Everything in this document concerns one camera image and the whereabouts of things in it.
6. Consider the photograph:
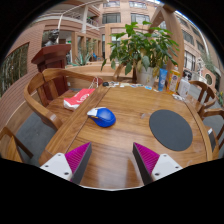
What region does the green plant in white pot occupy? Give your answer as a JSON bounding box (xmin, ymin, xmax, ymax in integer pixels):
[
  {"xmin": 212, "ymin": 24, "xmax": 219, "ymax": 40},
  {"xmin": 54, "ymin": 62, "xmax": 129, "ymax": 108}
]
[{"xmin": 100, "ymin": 20, "xmax": 181, "ymax": 87}]

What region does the blue squeeze tube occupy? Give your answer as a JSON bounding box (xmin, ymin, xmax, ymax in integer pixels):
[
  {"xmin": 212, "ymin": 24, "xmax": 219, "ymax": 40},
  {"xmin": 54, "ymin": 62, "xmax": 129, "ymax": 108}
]
[{"xmin": 157, "ymin": 68, "xmax": 169, "ymax": 92}]

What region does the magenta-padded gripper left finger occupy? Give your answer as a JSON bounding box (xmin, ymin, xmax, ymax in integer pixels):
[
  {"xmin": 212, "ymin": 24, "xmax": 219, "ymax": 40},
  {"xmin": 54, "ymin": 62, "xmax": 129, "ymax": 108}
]
[{"xmin": 39, "ymin": 141, "xmax": 93, "ymax": 185}]

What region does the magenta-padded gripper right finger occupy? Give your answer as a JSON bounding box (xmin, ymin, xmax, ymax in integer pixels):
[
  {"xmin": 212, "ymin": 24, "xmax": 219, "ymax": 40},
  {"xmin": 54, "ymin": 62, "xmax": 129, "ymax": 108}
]
[{"xmin": 132, "ymin": 142, "xmax": 184, "ymax": 186}]

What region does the blue and white computer mouse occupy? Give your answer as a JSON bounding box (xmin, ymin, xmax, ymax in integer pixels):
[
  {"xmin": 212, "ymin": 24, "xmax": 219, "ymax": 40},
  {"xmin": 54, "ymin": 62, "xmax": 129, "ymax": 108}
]
[{"xmin": 86, "ymin": 106, "xmax": 117, "ymax": 128}]

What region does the clear plastic wrapper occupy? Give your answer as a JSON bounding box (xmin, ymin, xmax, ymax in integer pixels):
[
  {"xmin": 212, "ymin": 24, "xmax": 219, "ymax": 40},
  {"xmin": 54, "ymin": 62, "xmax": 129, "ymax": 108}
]
[{"xmin": 172, "ymin": 93, "xmax": 186, "ymax": 102}]

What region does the round dark grey mouse pad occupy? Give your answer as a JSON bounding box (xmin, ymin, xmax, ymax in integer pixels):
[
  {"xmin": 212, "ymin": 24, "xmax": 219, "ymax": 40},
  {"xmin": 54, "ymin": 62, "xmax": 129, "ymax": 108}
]
[{"xmin": 148, "ymin": 109, "xmax": 194, "ymax": 152}]

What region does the wooden planter box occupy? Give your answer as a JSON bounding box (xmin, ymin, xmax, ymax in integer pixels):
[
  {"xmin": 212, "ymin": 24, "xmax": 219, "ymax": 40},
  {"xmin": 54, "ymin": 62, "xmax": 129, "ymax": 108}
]
[{"xmin": 64, "ymin": 63, "xmax": 134, "ymax": 83}]

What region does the red paper shopping bag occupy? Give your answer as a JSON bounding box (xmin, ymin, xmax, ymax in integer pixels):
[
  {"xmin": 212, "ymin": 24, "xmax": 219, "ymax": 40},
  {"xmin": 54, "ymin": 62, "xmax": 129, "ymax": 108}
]
[{"xmin": 63, "ymin": 77, "xmax": 101, "ymax": 111}]

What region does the yellow liquid bottle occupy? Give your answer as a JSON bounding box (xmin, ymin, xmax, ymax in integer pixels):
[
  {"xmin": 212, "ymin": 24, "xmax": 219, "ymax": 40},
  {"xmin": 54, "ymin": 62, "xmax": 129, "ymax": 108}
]
[{"xmin": 168, "ymin": 65, "xmax": 181, "ymax": 94}]

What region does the wooden arch beam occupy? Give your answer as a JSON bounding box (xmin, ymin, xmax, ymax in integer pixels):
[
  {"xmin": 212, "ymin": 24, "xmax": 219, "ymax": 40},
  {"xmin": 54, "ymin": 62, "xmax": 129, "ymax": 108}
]
[{"xmin": 149, "ymin": 4, "xmax": 186, "ymax": 81}]

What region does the dark red wooden pedestal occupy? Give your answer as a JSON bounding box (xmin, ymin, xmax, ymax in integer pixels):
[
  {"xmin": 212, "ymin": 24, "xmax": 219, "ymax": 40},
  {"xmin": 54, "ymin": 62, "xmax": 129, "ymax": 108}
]
[{"xmin": 30, "ymin": 43, "xmax": 72, "ymax": 101}]

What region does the spiky green agave plant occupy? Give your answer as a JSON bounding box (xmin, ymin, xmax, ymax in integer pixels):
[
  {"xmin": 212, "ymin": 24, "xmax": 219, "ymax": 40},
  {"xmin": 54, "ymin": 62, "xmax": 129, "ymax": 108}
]
[{"xmin": 71, "ymin": 49, "xmax": 93, "ymax": 67}]

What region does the black notebook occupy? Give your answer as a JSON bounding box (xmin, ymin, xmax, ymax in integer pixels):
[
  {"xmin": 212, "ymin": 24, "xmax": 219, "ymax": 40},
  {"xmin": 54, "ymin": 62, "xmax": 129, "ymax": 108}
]
[{"xmin": 207, "ymin": 127, "xmax": 218, "ymax": 153}]

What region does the white pump bottle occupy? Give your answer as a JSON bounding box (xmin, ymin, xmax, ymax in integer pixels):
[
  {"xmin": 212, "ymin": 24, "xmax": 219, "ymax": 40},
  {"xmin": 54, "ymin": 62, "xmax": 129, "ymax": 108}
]
[{"xmin": 177, "ymin": 75, "xmax": 191, "ymax": 99}]

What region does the dark bust statue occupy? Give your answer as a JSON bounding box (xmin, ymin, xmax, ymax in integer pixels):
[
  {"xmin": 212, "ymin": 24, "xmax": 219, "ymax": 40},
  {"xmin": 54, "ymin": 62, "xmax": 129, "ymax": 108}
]
[{"xmin": 44, "ymin": 28, "xmax": 61, "ymax": 47}]

